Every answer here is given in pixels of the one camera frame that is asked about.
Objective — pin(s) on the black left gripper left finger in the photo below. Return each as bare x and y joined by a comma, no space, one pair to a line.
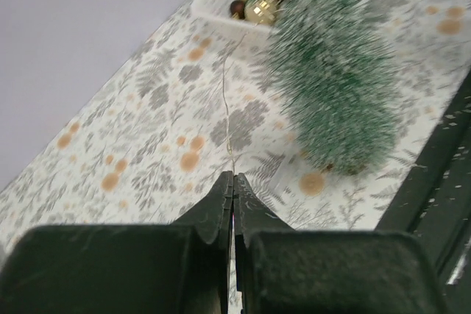
181,267

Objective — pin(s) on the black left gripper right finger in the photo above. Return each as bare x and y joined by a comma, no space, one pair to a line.
283,270

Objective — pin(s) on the floral patterned table mat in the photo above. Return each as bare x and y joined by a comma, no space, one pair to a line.
191,104

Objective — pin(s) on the large gold striped bauble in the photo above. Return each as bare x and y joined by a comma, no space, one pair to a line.
262,12

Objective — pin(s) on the small green christmas tree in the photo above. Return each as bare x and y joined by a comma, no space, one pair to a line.
336,75

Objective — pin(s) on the dark brown bauble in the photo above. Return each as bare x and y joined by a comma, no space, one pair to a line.
237,9

